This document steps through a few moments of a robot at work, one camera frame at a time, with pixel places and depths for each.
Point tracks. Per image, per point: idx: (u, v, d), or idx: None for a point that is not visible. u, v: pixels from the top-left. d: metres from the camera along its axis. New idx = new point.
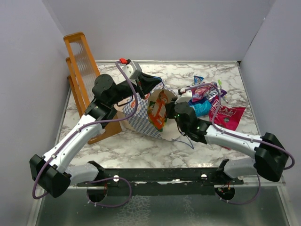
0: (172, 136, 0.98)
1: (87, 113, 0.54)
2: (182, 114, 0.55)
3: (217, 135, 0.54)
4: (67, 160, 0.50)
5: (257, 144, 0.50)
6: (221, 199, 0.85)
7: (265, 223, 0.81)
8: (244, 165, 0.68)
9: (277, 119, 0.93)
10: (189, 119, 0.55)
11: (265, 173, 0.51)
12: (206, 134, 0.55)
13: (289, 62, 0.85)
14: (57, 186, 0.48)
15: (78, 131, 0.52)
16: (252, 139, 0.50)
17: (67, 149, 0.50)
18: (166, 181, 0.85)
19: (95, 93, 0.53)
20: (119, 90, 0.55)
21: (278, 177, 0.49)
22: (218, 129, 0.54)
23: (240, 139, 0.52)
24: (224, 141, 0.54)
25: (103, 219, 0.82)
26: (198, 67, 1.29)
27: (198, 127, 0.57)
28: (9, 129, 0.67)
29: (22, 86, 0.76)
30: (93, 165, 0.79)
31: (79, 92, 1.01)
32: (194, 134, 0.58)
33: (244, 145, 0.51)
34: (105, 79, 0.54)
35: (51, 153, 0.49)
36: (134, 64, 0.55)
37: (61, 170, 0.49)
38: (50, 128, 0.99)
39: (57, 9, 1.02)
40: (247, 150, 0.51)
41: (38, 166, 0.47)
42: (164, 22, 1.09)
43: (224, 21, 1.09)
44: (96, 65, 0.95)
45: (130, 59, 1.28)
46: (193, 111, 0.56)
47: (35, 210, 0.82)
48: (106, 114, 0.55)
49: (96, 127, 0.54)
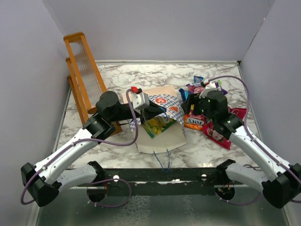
0: (156, 149, 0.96)
1: (85, 127, 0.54)
2: (212, 99, 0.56)
3: (244, 139, 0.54)
4: (58, 173, 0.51)
5: (281, 169, 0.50)
6: (221, 199, 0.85)
7: (265, 223, 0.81)
8: (252, 177, 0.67)
9: (278, 119, 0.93)
10: (218, 107, 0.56)
11: (272, 195, 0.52)
12: (235, 133, 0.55)
13: (289, 61, 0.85)
14: (43, 196, 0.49)
15: (73, 144, 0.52)
16: (279, 163, 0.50)
17: (58, 163, 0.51)
18: (166, 181, 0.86)
19: (99, 108, 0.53)
20: (121, 108, 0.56)
21: (281, 204, 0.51)
22: (249, 134, 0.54)
23: (267, 157, 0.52)
24: (250, 148, 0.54)
25: (103, 219, 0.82)
26: (198, 67, 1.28)
27: (228, 121, 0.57)
28: (9, 129, 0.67)
29: (22, 86, 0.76)
30: (92, 168, 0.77)
31: (79, 93, 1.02)
32: (221, 125, 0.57)
33: (268, 164, 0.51)
34: (110, 96, 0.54)
35: (42, 164, 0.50)
36: (143, 98, 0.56)
37: (50, 181, 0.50)
38: (50, 128, 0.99)
39: (57, 8, 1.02)
40: (267, 169, 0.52)
41: (27, 176, 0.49)
42: (164, 22, 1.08)
43: (224, 21, 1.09)
44: (96, 66, 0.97)
45: (130, 59, 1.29)
46: (225, 100, 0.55)
47: (34, 210, 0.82)
48: (103, 131, 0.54)
49: (90, 143, 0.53)
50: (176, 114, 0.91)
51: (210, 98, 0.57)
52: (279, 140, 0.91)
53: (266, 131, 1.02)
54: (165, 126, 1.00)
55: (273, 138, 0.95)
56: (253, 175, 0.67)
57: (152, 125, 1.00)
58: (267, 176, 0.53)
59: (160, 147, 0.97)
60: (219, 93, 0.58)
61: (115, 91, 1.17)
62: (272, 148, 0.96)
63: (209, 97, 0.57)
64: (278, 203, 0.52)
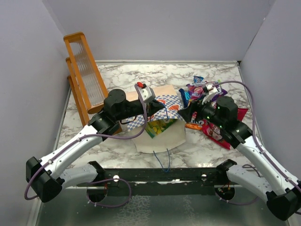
0: (155, 149, 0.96)
1: (90, 124, 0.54)
2: (223, 107, 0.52)
3: (253, 151, 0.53)
4: (62, 167, 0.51)
5: (289, 185, 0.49)
6: (221, 199, 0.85)
7: (265, 223, 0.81)
8: (254, 184, 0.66)
9: (278, 119, 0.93)
10: (229, 115, 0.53)
11: (277, 209, 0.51)
12: (244, 144, 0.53)
13: (289, 62, 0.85)
14: (48, 190, 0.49)
15: (79, 140, 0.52)
16: (289, 179, 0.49)
17: (64, 157, 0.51)
18: (166, 181, 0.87)
19: (106, 104, 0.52)
20: (128, 105, 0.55)
21: (286, 218, 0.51)
22: (258, 146, 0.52)
23: (276, 171, 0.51)
24: (258, 160, 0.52)
25: (103, 218, 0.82)
26: (198, 68, 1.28)
27: (237, 130, 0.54)
28: (9, 129, 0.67)
29: (22, 86, 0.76)
30: (93, 167, 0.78)
31: (79, 93, 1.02)
32: (229, 133, 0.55)
33: (277, 179, 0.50)
34: (118, 93, 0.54)
35: (48, 157, 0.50)
36: (150, 91, 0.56)
37: (55, 176, 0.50)
38: (50, 128, 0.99)
39: (57, 8, 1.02)
40: (275, 183, 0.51)
41: (33, 169, 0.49)
42: (164, 22, 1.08)
43: (224, 21, 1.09)
44: (96, 66, 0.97)
45: (130, 59, 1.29)
46: (236, 108, 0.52)
47: (35, 210, 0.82)
48: (108, 128, 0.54)
49: (96, 139, 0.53)
50: (178, 112, 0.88)
51: (221, 105, 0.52)
52: (279, 140, 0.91)
53: (266, 131, 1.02)
54: (165, 126, 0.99)
55: (273, 138, 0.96)
56: (255, 183, 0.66)
57: (153, 125, 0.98)
58: (274, 190, 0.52)
59: (160, 147, 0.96)
60: (229, 100, 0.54)
61: None
62: (272, 149, 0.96)
63: (220, 104, 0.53)
64: (283, 217, 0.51)
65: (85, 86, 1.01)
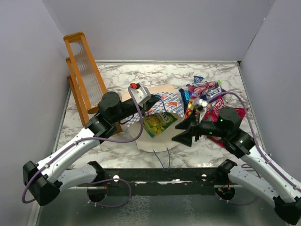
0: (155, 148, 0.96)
1: (87, 127, 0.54)
2: (227, 120, 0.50)
3: (259, 162, 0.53)
4: (59, 171, 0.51)
5: (297, 193, 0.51)
6: (221, 199, 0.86)
7: (265, 223, 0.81)
8: (260, 188, 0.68)
9: (278, 119, 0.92)
10: (233, 127, 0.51)
11: (287, 214, 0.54)
12: (249, 155, 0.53)
13: (289, 62, 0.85)
14: (45, 194, 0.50)
15: (75, 143, 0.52)
16: (296, 187, 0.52)
17: (60, 161, 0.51)
18: (166, 181, 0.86)
19: (100, 108, 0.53)
20: (123, 107, 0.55)
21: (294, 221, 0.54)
22: (264, 157, 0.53)
23: (283, 180, 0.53)
24: (265, 170, 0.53)
25: (103, 219, 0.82)
26: (198, 68, 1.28)
27: (240, 140, 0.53)
28: (9, 129, 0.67)
29: (22, 86, 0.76)
30: (93, 168, 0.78)
31: (79, 93, 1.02)
32: (233, 145, 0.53)
33: (286, 188, 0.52)
34: (112, 96, 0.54)
35: (44, 161, 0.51)
36: (144, 91, 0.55)
37: (52, 180, 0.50)
38: (50, 128, 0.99)
39: (57, 8, 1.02)
40: (283, 192, 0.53)
41: (29, 173, 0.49)
42: (164, 22, 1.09)
43: (225, 21, 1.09)
44: (96, 66, 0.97)
45: (130, 59, 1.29)
46: (239, 120, 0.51)
47: (34, 210, 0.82)
48: (105, 131, 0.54)
49: (93, 142, 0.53)
50: (176, 108, 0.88)
51: (225, 118, 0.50)
52: (279, 140, 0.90)
53: (266, 131, 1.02)
54: (165, 126, 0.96)
55: (273, 138, 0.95)
56: (261, 186, 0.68)
57: (152, 125, 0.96)
58: (282, 197, 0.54)
59: (160, 146, 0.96)
60: (231, 112, 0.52)
61: (115, 91, 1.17)
62: (272, 148, 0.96)
63: (223, 117, 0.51)
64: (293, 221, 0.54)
65: (85, 86, 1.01)
